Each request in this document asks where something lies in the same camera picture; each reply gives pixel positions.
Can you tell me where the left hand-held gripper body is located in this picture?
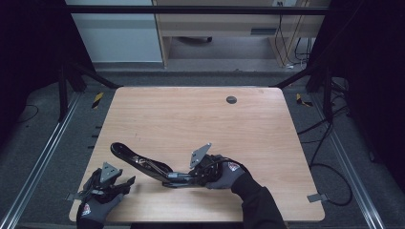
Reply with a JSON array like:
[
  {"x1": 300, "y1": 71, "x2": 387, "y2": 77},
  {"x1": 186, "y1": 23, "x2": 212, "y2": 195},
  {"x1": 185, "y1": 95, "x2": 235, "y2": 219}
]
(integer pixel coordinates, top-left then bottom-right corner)
[{"x1": 79, "y1": 161, "x2": 128, "y2": 204}]

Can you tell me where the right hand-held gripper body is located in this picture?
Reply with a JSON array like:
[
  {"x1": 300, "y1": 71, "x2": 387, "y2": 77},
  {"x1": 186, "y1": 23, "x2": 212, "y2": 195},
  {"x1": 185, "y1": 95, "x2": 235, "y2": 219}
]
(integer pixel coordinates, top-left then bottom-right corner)
[{"x1": 189, "y1": 142, "x2": 224, "y2": 187}]

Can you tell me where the black stapler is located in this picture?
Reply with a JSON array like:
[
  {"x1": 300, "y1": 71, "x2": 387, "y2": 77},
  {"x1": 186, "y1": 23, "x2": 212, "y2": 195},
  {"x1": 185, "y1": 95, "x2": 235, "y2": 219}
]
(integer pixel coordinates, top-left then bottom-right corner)
[{"x1": 110, "y1": 141, "x2": 196, "y2": 189}]

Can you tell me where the person's right hand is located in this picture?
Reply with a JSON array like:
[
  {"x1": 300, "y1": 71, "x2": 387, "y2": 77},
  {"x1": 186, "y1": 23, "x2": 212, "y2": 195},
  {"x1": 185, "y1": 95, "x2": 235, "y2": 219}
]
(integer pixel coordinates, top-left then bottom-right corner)
[{"x1": 204, "y1": 155, "x2": 246, "y2": 191}]

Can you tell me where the person's left hand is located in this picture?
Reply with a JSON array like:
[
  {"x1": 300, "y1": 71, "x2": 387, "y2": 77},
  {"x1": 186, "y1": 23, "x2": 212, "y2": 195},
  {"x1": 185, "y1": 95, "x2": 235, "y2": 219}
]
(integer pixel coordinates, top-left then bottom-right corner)
[{"x1": 75, "y1": 193, "x2": 126, "y2": 225}]

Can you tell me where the yellow black striped tape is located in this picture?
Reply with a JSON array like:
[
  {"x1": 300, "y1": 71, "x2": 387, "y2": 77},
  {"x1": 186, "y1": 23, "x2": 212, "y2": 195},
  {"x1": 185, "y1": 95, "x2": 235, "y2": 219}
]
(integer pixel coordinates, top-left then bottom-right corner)
[{"x1": 295, "y1": 93, "x2": 313, "y2": 108}]

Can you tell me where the white cabinet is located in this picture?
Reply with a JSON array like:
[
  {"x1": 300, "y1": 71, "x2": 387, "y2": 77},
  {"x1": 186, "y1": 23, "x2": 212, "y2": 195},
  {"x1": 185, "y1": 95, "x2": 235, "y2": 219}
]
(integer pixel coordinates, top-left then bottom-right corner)
[{"x1": 65, "y1": 0, "x2": 163, "y2": 64}]

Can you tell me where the light wooden desk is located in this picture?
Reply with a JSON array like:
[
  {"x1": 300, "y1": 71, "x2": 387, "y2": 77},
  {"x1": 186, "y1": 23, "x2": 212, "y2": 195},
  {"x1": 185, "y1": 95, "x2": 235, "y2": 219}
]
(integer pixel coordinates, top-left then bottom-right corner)
[{"x1": 152, "y1": 0, "x2": 332, "y2": 69}]

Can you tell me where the black curtain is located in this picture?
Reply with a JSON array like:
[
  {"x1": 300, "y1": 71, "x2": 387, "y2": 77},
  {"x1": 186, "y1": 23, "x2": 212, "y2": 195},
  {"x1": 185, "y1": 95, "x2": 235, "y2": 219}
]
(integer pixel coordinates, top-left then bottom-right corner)
[
  {"x1": 313, "y1": 0, "x2": 405, "y2": 185},
  {"x1": 0, "y1": 0, "x2": 95, "y2": 144}
]

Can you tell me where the aluminium floor rail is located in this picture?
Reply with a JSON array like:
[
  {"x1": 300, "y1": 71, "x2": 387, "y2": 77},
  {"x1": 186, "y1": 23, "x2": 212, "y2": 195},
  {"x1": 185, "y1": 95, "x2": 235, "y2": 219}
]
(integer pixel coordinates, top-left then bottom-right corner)
[
  {"x1": 0, "y1": 92, "x2": 82, "y2": 229},
  {"x1": 309, "y1": 94, "x2": 388, "y2": 229}
]

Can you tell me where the yellow handled tool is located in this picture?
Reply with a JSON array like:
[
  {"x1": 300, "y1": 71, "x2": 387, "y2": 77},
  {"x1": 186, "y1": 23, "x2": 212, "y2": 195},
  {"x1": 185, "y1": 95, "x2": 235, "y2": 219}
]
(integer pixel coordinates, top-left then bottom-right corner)
[{"x1": 92, "y1": 92, "x2": 105, "y2": 110}]

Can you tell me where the black upright frame post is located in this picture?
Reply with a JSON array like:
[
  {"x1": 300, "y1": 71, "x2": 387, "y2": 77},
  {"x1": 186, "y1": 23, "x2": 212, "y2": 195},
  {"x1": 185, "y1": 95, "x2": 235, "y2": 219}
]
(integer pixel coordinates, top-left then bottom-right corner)
[
  {"x1": 57, "y1": 63, "x2": 70, "y2": 123},
  {"x1": 323, "y1": 68, "x2": 334, "y2": 120}
]

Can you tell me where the thin black floor cable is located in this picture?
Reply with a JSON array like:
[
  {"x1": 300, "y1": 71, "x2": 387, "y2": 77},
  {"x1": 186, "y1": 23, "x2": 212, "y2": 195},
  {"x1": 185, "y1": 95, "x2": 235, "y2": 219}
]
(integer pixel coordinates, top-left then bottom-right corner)
[{"x1": 17, "y1": 104, "x2": 40, "y2": 124}]

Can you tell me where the black diagonal frame brace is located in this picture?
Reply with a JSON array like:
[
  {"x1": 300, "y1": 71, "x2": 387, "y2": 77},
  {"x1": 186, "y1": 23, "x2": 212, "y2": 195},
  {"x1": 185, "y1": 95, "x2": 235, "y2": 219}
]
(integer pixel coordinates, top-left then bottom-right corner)
[
  {"x1": 68, "y1": 61, "x2": 123, "y2": 90},
  {"x1": 273, "y1": 65, "x2": 323, "y2": 90}
]

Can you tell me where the bundle of hanging desk cables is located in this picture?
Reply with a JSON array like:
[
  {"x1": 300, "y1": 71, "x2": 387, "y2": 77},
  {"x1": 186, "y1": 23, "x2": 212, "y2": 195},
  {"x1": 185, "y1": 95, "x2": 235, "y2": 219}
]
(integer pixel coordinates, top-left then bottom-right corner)
[{"x1": 274, "y1": 1, "x2": 315, "y2": 69}]

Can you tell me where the black horizontal frame bar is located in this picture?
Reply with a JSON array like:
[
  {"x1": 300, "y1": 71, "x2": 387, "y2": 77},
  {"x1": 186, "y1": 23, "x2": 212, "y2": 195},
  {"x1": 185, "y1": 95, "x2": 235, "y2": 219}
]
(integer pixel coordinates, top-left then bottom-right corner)
[{"x1": 65, "y1": 4, "x2": 332, "y2": 16}]

